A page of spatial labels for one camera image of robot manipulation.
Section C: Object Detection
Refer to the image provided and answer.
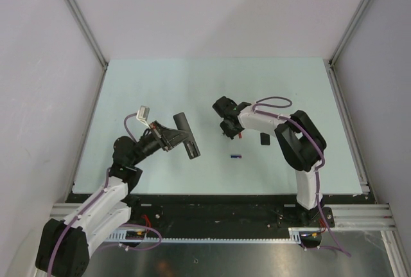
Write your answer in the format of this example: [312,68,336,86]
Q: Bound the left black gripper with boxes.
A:
[130,120,191,166]

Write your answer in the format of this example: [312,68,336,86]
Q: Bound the black remote control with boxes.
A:
[173,112,200,159]

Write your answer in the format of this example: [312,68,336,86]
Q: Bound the black battery cover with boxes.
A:
[260,133,270,146]

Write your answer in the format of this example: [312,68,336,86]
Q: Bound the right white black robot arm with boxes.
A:
[213,96,327,226]

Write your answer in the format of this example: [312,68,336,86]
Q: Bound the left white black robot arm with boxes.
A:
[35,112,199,276]

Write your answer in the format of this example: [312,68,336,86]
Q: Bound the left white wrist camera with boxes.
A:
[136,105,150,127]

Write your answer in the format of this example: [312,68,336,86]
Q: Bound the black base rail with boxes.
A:
[105,192,335,240]

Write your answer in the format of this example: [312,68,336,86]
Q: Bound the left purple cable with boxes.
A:
[46,112,163,277]

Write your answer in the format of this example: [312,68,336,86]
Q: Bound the right aluminium frame post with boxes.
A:
[328,0,391,67]

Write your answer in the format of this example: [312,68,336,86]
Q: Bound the aluminium frame post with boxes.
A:
[48,0,109,69]
[328,0,391,67]

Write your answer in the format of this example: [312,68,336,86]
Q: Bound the grey slotted cable duct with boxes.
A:
[105,227,304,244]

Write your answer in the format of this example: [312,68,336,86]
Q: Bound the left aluminium frame post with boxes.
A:
[48,0,109,69]

